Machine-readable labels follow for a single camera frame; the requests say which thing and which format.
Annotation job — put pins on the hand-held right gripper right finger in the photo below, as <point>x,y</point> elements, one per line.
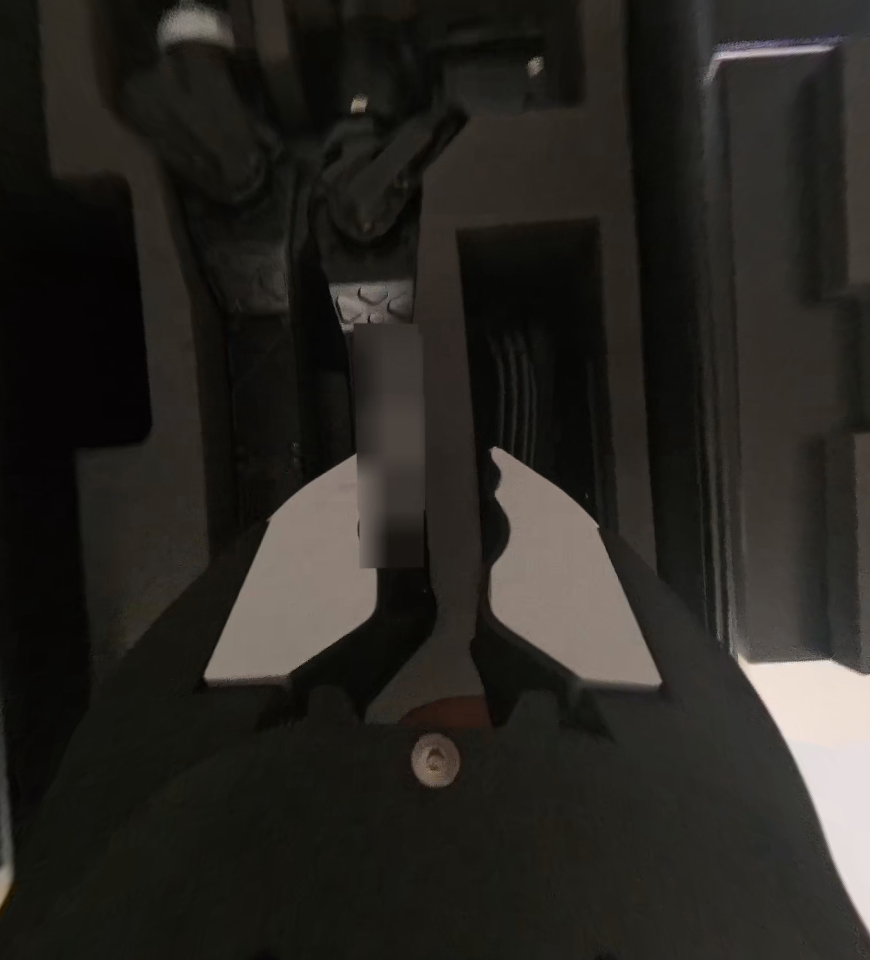
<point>570,600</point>

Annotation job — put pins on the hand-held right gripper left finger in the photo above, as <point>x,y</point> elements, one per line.
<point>292,592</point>

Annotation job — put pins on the black foam insert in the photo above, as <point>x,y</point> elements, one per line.
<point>555,172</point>

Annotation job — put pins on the black ribbed plates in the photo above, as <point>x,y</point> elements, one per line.
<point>525,405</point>

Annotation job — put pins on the black notched foam block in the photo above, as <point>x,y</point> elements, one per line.
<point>780,375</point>

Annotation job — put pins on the black folded tripod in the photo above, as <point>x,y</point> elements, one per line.
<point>240,187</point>

